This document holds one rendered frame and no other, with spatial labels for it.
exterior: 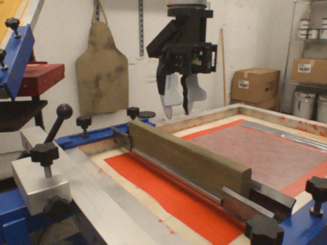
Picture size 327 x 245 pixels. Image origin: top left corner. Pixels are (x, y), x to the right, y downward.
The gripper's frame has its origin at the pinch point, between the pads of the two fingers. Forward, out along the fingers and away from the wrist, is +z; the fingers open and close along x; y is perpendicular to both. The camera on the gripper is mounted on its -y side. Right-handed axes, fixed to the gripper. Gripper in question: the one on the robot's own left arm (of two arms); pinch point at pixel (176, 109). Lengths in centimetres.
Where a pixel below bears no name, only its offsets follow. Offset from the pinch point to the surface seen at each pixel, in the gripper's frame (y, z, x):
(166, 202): 5.7, 16.9, -7.0
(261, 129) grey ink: -7.0, 16.4, 45.9
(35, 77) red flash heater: -85, 3, -9
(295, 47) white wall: -159, 2, 368
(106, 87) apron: -194, 34, 78
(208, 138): -13.3, 17.1, 25.7
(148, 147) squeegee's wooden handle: -8.1, 11.0, -1.7
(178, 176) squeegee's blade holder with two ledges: 4.3, 13.1, -2.7
